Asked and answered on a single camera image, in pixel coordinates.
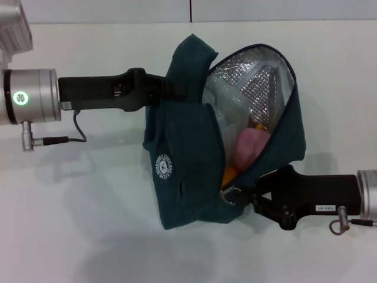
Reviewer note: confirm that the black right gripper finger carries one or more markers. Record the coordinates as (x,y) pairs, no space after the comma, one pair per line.
(256,185)
(265,210)

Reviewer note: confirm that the dark teal insulated lunch bag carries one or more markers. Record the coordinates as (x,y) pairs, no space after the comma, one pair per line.
(188,153)

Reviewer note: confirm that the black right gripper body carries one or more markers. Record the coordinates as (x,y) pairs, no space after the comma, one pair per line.
(318,191)

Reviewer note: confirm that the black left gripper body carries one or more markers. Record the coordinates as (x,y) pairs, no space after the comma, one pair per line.
(94,91)

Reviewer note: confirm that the clear food container blue seal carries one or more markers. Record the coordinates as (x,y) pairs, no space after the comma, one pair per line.
(224,118)

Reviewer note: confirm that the yellow banana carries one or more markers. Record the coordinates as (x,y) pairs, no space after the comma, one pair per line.
(228,175)

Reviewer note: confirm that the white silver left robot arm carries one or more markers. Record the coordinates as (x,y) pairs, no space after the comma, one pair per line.
(29,95)

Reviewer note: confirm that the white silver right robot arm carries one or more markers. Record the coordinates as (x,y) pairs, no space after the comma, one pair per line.
(368,194)

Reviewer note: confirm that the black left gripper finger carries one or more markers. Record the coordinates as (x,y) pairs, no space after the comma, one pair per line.
(175,84)
(173,95)

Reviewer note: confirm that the pink peach toy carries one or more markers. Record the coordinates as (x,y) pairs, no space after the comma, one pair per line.
(250,147)

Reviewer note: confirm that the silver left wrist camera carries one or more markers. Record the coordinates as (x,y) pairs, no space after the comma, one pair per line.
(13,29)

